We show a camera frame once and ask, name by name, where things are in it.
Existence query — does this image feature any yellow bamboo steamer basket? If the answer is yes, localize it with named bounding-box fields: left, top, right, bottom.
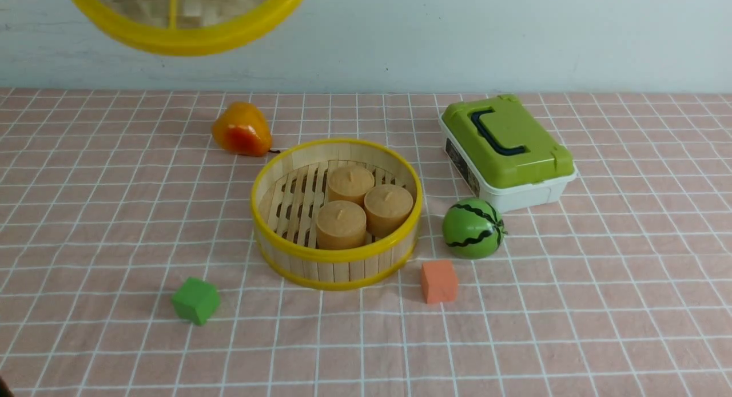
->
left=250, top=138, right=424, bottom=291

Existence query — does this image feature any green foam cube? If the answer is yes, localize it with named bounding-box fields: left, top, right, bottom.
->
left=172, top=277, right=221, bottom=326

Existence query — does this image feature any green toy watermelon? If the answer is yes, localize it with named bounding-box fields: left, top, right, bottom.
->
left=442, top=198, right=507, bottom=260

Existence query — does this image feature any tan cylindrical bun rear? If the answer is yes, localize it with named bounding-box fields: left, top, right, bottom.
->
left=326, top=165, right=376, bottom=206

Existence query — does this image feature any yellow woven bamboo steamer lid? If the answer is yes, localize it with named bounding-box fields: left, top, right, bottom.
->
left=71, top=0, right=303, bottom=57

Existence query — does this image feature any tan cylindrical bun front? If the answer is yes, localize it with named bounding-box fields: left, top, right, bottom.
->
left=316, top=200, right=368, bottom=249

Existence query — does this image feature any orange foam cube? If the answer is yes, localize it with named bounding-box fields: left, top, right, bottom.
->
left=420, top=259, right=459, bottom=305

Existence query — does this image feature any tan cylindrical bun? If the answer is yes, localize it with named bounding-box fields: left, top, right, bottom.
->
left=316, top=200, right=368, bottom=249
left=364, top=184, right=414, bottom=239
left=326, top=165, right=376, bottom=206

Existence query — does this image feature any pink checked tablecloth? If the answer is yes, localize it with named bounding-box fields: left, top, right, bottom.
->
left=1, top=88, right=730, bottom=396

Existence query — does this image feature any orange toy pear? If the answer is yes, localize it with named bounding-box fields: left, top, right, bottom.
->
left=211, top=101, right=281, bottom=157

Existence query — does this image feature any green lidded white storage box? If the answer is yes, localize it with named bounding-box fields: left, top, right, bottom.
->
left=440, top=94, right=578, bottom=213

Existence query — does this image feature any tan cylindrical bun right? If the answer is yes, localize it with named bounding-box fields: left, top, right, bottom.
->
left=364, top=184, right=414, bottom=239

